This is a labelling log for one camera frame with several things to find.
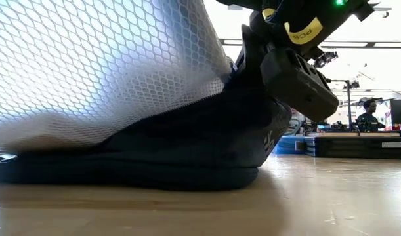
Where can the colourful floral cloth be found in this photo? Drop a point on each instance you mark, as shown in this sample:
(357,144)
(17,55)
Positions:
(385,114)

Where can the black background box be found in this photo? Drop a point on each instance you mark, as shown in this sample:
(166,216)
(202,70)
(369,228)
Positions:
(400,111)

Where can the yellow tape label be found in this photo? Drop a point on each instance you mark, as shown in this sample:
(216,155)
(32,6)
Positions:
(305,34)

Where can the black background station frame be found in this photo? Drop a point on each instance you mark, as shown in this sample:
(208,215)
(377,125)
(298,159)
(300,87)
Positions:
(348,105)

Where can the black ceiling spotlight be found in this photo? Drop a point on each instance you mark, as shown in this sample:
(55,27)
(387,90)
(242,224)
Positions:
(325,59)

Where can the black weekly pill organizer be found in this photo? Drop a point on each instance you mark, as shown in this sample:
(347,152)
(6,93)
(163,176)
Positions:
(351,149)

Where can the black background robot arm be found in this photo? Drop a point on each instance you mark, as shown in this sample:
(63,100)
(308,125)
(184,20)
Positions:
(339,126)

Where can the wooden background table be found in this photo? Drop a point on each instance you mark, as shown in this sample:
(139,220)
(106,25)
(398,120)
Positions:
(367,134)

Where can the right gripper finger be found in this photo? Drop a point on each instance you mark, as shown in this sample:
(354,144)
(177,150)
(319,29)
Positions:
(251,59)

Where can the blue first aid kit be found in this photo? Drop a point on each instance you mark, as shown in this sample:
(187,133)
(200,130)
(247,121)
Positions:
(287,145)

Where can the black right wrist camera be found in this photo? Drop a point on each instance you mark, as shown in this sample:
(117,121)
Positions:
(298,82)

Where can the navy blue backpack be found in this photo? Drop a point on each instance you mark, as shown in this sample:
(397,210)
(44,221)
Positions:
(187,141)

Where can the person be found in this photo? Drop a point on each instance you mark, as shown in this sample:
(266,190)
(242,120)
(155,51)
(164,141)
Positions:
(367,119)

